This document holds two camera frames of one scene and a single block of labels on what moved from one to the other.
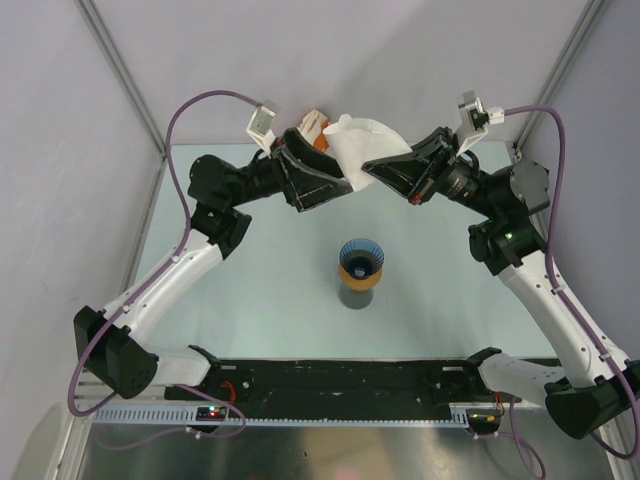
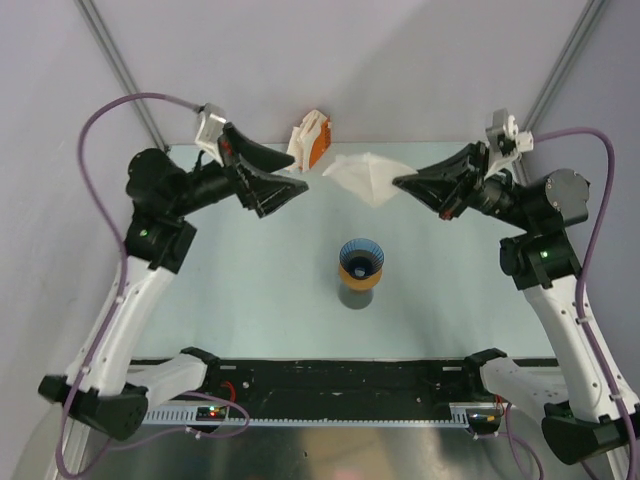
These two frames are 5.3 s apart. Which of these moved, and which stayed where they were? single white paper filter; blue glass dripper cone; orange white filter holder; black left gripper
Moved: single white paper filter; black left gripper
Stayed: orange white filter holder; blue glass dripper cone
